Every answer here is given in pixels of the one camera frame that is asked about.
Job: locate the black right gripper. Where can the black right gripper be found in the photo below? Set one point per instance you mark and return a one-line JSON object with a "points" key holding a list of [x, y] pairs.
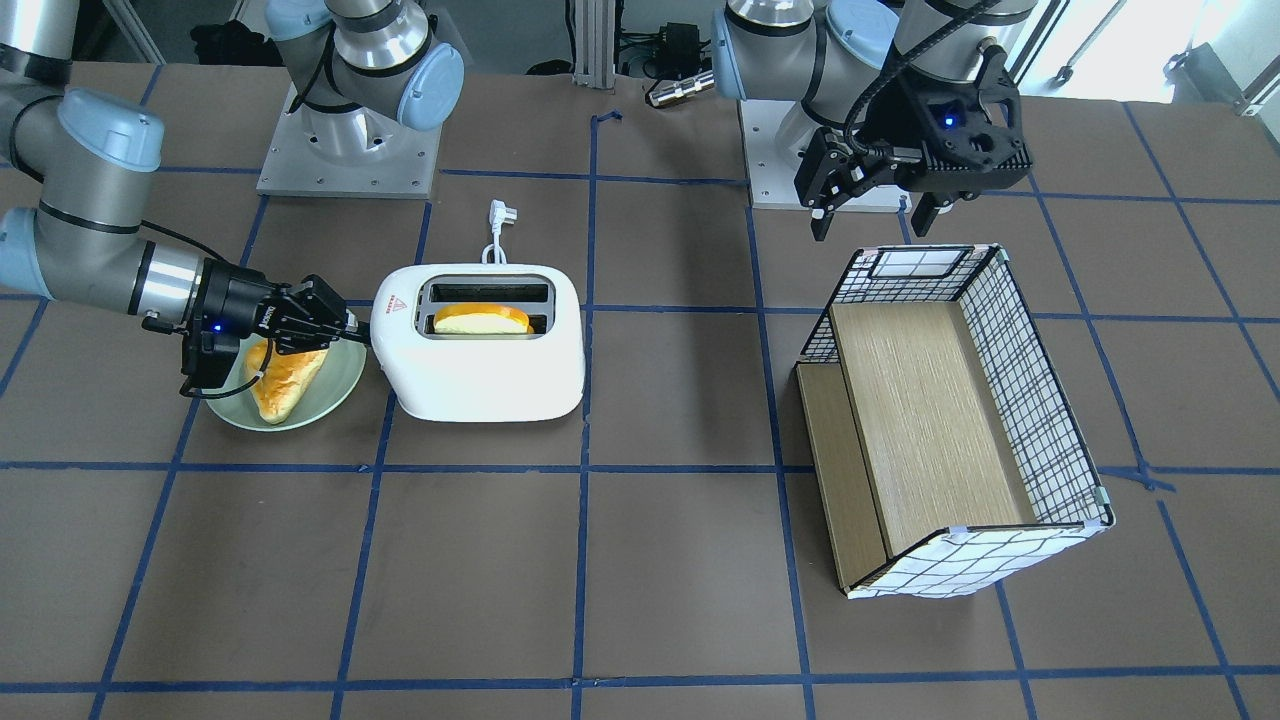
{"points": [[232, 298]]}

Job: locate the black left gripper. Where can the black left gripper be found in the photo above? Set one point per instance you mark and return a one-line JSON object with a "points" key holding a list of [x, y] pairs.
{"points": [[908, 128]]}

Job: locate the white two-slot toaster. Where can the white two-slot toaster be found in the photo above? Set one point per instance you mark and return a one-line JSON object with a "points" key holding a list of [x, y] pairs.
{"points": [[480, 378]]}

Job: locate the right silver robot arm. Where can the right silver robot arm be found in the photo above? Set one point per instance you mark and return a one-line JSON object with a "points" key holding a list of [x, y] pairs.
{"points": [[95, 154]]}

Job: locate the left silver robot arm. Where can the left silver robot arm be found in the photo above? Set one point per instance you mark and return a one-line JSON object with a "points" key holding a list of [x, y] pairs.
{"points": [[833, 58]]}

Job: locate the toast slice in toaster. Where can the toast slice in toaster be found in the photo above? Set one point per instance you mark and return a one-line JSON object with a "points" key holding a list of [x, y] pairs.
{"points": [[480, 318]]}

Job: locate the yellow bread piece on plate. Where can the yellow bread piece on plate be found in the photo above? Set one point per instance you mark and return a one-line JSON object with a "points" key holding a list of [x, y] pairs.
{"points": [[279, 381]]}

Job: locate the light green plate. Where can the light green plate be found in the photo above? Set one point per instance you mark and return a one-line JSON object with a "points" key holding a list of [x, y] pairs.
{"points": [[341, 372]]}

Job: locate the silver flashlight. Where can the silver flashlight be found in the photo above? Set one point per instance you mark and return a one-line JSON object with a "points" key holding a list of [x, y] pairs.
{"points": [[666, 93]]}

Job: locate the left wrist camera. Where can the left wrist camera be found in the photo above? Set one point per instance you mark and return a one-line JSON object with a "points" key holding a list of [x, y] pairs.
{"points": [[950, 122]]}

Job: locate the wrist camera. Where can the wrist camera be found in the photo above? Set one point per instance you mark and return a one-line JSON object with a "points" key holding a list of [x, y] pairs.
{"points": [[950, 122], [208, 357]]}

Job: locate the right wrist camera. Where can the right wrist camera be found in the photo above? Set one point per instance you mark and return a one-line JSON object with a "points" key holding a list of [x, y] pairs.
{"points": [[208, 357]]}

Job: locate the wire basket with wooden shelf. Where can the wire basket with wooden shelf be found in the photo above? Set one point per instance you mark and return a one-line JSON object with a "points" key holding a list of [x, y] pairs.
{"points": [[945, 448]]}

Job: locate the aluminium frame post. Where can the aluminium frame post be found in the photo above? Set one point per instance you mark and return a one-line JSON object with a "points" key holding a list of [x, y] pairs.
{"points": [[594, 27]]}

